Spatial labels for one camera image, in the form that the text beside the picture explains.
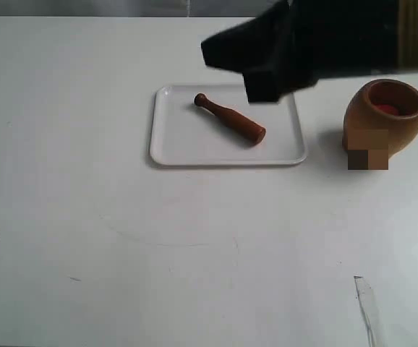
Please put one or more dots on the clear tape strip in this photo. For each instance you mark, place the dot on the clear tape strip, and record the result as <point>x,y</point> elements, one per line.
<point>368,308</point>

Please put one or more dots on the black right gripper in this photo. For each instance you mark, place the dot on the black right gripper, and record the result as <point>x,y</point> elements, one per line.
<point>324,39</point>

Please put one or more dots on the brown wooden mortar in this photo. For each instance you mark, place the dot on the brown wooden mortar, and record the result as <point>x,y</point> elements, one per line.
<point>371,137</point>

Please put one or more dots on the brown wooden pestle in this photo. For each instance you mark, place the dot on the brown wooden pestle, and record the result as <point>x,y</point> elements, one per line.
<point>232,119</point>

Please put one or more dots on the white plastic tray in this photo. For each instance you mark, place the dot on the white plastic tray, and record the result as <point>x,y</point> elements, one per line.
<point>186,135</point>

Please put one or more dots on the red object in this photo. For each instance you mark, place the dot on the red object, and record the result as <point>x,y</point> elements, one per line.
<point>389,109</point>

